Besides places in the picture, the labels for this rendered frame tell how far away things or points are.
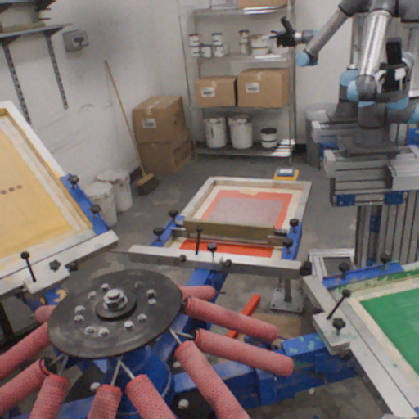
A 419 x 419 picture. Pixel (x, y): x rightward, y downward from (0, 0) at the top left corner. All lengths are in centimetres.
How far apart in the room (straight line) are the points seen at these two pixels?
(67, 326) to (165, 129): 405
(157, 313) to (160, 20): 495
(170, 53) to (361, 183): 404
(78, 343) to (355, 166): 146
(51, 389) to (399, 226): 194
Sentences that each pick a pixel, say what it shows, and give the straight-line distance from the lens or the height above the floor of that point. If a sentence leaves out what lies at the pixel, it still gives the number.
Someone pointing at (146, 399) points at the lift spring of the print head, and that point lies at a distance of 94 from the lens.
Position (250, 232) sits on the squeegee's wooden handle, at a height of 103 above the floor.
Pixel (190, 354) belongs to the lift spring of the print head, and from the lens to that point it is 98.
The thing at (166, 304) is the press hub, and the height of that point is 131.
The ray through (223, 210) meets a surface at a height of 96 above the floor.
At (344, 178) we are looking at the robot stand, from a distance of 205.
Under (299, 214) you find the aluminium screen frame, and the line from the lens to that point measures 200.
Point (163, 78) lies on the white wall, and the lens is 583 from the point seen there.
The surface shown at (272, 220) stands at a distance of 201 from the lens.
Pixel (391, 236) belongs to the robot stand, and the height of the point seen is 66.
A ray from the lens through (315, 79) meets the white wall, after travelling 531.
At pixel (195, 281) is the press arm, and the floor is 104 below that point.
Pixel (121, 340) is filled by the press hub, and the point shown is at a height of 131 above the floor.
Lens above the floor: 195
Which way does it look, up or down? 28 degrees down
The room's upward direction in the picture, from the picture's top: 4 degrees counter-clockwise
